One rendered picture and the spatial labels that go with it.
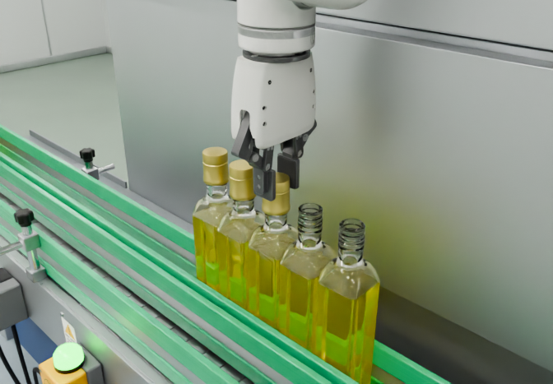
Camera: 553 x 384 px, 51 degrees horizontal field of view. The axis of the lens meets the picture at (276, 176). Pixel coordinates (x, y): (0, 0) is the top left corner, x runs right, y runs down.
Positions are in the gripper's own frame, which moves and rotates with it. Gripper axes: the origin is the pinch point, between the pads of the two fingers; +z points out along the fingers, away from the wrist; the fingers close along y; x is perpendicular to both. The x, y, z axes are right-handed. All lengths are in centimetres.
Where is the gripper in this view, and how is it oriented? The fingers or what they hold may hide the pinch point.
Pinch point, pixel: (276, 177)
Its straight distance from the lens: 70.0
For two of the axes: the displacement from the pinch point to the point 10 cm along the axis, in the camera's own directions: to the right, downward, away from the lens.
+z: 0.0, 9.0, 4.3
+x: 7.3, 3.0, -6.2
